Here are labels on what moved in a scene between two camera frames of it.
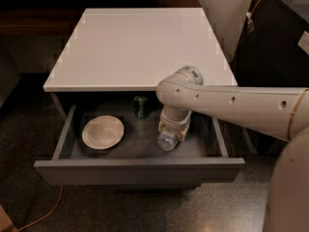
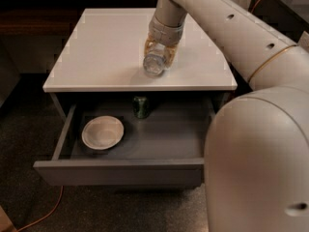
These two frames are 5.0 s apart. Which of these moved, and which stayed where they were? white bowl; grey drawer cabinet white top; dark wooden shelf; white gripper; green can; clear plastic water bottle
Moved: white gripper; clear plastic water bottle
Stayed: grey drawer cabinet white top; white bowl; green can; dark wooden shelf
